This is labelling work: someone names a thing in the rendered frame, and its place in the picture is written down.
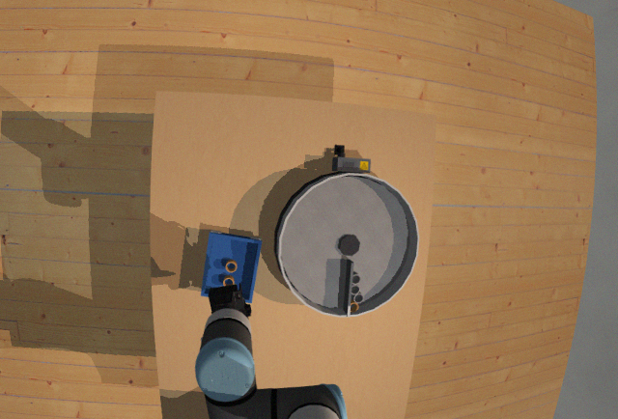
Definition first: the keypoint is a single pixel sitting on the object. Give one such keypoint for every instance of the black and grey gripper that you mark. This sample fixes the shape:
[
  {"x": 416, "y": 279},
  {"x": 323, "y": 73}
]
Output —
[{"x": 238, "y": 303}]

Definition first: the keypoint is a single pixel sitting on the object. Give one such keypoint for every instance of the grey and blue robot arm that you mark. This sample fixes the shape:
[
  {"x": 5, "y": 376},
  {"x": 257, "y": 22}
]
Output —
[{"x": 225, "y": 371}]

